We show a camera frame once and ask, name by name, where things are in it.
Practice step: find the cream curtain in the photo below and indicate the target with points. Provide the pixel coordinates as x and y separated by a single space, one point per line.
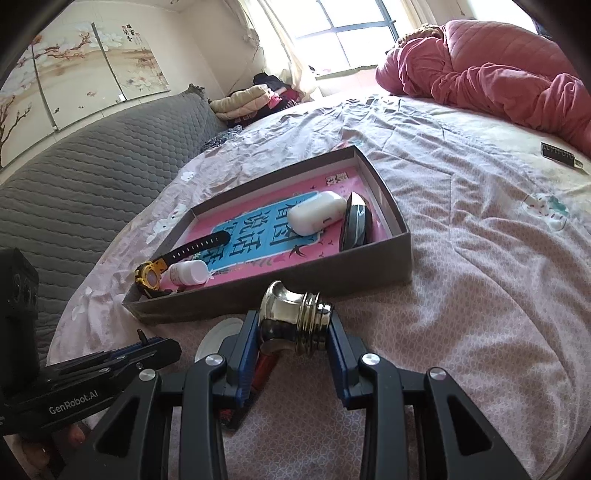
281 41

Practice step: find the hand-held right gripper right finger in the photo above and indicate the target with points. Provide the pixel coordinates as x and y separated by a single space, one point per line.
337 369

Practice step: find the white round lid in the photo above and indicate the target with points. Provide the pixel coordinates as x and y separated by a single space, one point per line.
217 339

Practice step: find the white earbud case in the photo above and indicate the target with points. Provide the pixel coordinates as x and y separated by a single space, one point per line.
316 213

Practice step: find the window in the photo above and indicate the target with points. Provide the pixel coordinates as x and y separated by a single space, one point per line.
355 27

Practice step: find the floral wall painting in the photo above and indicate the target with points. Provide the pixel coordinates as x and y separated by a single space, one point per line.
78 74

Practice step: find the small white bottle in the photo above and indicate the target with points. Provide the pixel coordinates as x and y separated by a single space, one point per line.
188 273

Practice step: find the beige folded blanket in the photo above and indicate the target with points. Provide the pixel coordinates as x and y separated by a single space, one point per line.
242 101

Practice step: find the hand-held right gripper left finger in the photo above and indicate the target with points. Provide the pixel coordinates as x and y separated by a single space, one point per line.
247 355

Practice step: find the mustard knitted cloth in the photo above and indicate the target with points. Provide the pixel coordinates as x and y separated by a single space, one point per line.
422 32

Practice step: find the pink and blue book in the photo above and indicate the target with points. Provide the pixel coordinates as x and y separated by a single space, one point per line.
258 249

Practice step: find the grey cardboard box tray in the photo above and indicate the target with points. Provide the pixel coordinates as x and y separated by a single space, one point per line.
277 281

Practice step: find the black and gold box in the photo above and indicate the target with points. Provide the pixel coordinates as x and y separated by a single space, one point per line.
356 221

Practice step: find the pink floral blanket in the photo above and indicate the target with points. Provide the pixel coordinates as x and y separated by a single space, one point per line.
461 300

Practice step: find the small black studded case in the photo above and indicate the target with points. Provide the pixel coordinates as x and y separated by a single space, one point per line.
559 154

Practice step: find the cream bed sheet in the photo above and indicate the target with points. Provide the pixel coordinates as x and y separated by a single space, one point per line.
508 138

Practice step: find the person's left hand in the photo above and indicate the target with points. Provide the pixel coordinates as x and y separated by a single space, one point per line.
77 436

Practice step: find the grey quilted headboard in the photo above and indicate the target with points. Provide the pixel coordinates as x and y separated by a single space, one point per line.
92 175

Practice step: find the yellow and black wristwatch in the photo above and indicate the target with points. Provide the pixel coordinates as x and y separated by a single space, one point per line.
194 247

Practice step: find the pink quilted duvet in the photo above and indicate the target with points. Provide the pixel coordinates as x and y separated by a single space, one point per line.
485 69

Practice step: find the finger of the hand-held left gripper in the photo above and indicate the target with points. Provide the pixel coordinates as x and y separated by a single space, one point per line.
92 359
152 357

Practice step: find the dark patterned cloth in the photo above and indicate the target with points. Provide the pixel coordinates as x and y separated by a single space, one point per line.
224 136

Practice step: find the pile of dark clothes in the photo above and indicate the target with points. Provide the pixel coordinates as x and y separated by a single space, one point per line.
281 92

